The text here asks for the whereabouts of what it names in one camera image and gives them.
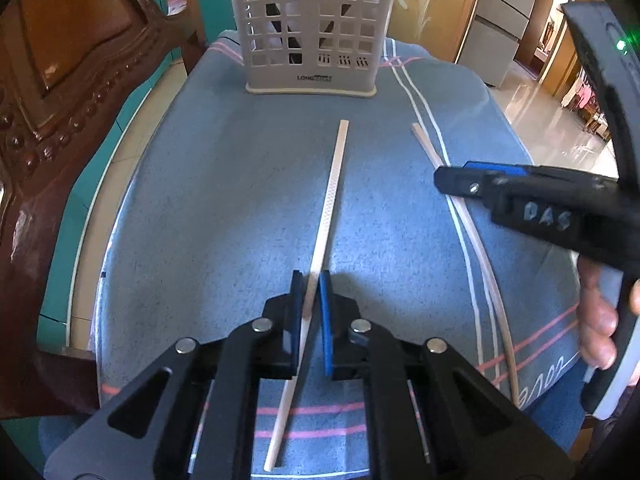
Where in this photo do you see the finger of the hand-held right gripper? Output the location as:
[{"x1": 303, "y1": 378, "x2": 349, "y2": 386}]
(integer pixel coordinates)
[
  {"x1": 433, "y1": 166, "x2": 502, "y2": 207},
  {"x1": 465, "y1": 161, "x2": 532, "y2": 177}
]

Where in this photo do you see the blue striped towel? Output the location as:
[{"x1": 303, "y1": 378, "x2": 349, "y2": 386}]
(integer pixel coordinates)
[{"x1": 40, "y1": 30, "x2": 586, "y2": 476}]

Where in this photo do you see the grey drawer cabinet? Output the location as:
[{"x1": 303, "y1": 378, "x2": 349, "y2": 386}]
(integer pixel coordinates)
[{"x1": 457, "y1": 0, "x2": 543, "y2": 88}]

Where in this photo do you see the white perforated utensil holder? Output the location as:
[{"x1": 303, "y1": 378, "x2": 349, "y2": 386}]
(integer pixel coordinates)
[{"x1": 224, "y1": 0, "x2": 401, "y2": 98}]

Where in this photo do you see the black chopstick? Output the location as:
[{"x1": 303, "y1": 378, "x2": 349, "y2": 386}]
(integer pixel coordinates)
[{"x1": 247, "y1": 0, "x2": 303, "y2": 63}]

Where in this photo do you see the person's right hand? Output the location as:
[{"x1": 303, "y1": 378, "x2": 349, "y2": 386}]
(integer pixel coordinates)
[{"x1": 575, "y1": 256, "x2": 622, "y2": 369}]

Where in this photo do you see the wooden glass-door cabinet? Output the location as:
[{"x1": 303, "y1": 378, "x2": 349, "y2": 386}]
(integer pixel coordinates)
[{"x1": 387, "y1": 0, "x2": 488, "y2": 63}]

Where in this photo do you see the carved wooden chair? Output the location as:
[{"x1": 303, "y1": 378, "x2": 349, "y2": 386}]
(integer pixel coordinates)
[{"x1": 0, "y1": 0, "x2": 208, "y2": 418}]

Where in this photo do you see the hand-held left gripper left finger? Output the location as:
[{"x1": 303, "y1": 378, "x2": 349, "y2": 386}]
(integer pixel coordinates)
[{"x1": 44, "y1": 270, "x2": 306, "y2": 480}]

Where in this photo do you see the wooden door frame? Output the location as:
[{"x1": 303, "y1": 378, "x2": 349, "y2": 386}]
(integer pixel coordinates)
[{"x1": 515, "y1": 0, "x2": 576, "y2": 96}]

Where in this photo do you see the thin cream chopstick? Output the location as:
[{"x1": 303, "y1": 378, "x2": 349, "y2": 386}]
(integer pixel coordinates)
[{"x1": 411, "y1": 123, "x2": 521, "y2": 407}]

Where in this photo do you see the cream textured chopstick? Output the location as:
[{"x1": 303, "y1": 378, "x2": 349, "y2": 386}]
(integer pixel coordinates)
[{"x1": 263, "y1": 120, "x2": 349, "y2": 472}]

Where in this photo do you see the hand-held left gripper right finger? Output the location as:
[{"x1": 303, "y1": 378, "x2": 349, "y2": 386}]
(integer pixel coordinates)
[{"x1": 319, "y1": 270, "x2": 576, "y2": 480}]

